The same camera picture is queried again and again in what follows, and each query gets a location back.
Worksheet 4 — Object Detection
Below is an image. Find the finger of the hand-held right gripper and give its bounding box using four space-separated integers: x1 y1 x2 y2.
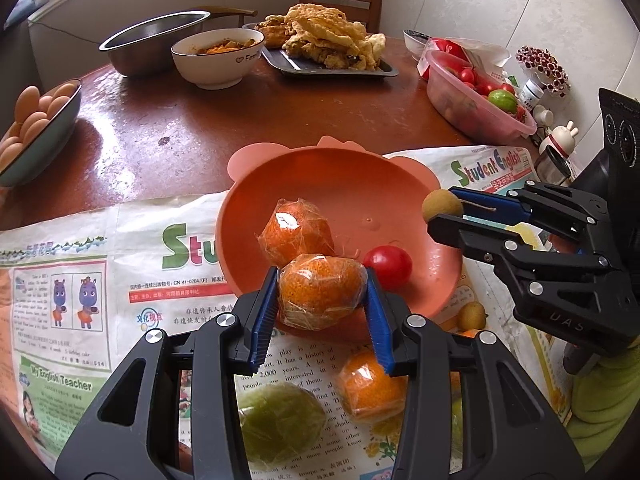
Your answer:
447 182 608 256
427 214 626 306

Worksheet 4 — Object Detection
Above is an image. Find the teal enamel bowl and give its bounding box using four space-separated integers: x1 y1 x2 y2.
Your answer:
0 78 83 188

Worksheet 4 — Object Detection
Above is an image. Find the white dish with dark rim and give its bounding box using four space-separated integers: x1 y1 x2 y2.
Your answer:
402 29 433 58

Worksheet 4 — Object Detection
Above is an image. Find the person's right forearm green sleeve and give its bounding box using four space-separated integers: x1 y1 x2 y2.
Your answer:
565 350 640 461

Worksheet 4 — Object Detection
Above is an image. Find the pile of cherry tomatoes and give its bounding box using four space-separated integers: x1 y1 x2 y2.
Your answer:
457 65 516 98

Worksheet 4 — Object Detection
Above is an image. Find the red and white plastic bag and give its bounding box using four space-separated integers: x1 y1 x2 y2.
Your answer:
417 36 511 81

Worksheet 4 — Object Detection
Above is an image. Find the orange stew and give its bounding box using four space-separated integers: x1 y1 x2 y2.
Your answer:
187 37 258 55

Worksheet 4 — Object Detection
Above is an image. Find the red white paper flower bouquet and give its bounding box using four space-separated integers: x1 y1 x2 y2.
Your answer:
515 45 571 96

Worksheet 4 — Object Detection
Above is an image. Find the brown longan with stem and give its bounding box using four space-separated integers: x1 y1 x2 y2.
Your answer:
421 189 498 223

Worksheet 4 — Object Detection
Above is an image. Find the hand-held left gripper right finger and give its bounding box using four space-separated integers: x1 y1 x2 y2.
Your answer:
364 267 586 480

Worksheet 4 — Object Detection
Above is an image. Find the white rabbit figurine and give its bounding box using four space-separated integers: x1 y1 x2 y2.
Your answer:
539 120 580 161

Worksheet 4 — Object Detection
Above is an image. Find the curved wooden chair back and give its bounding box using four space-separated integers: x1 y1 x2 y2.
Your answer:
192 6 258 23

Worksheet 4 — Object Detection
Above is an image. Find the small green fruit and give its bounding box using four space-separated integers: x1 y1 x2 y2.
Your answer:
487 89 516 111

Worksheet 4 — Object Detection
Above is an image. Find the glass jar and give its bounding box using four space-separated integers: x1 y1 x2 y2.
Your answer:
536 147 571 183

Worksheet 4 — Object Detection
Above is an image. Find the orange plastic bowl with ears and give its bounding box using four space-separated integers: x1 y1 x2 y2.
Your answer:
215 135 466 343

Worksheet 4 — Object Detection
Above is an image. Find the stainless steel bowl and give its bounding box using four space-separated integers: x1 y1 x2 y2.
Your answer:
98 10 213 78

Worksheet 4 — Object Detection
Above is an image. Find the white ceramic bowl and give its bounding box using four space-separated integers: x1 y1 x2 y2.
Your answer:
171 28 267 91

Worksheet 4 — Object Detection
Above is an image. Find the newspaper with cartoon hippos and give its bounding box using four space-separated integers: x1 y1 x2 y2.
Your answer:
0 197 121 463

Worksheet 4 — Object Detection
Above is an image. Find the red cherry tomato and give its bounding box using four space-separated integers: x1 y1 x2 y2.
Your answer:
362 245 414 291

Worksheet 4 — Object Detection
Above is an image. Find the pink plastic container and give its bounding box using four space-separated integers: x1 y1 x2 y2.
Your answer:
425 49 537 142

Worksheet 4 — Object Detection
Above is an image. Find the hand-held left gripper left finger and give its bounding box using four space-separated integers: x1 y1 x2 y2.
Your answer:
54 266 281 480

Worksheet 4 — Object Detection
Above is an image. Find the white medicine bottle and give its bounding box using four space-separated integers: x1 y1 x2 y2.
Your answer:
517 77 545 108

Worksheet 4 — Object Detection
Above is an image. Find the newspaper with green masthead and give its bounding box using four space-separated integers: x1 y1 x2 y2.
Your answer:
112 191 501 480

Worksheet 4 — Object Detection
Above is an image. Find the dark baking tray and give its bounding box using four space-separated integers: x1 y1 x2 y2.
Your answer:
242 21 400 80

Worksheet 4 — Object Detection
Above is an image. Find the pile of fried food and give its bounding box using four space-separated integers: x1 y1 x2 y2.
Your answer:
255 3 387 72

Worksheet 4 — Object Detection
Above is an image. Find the plastic-wrapped orange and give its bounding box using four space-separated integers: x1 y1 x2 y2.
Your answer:
277 254 368 331
257 199 336 267
335 350 408 423

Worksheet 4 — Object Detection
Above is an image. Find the pile of brown eggs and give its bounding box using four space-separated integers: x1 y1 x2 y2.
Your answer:
0 82 78 171

